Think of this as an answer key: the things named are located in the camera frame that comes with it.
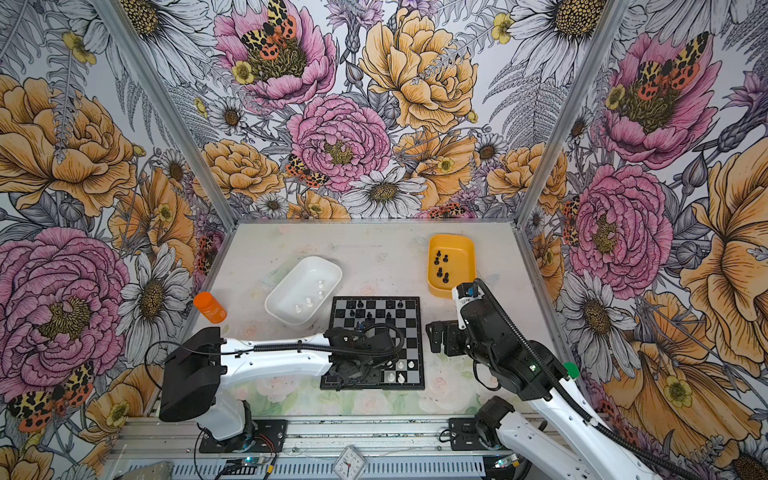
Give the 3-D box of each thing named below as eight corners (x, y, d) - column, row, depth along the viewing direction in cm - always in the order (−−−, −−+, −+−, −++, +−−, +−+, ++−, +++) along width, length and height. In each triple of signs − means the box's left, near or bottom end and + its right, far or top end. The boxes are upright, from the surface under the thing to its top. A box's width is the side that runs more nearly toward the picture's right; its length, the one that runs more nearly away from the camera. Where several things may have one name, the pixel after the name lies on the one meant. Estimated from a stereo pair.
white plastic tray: (265, 316, 97) (259, 307, 93) (308, 262, 112) (305, 251, 107) (308, 336, 93) (304, 327, 88) (348, 277, 107) (346, 267, 103)
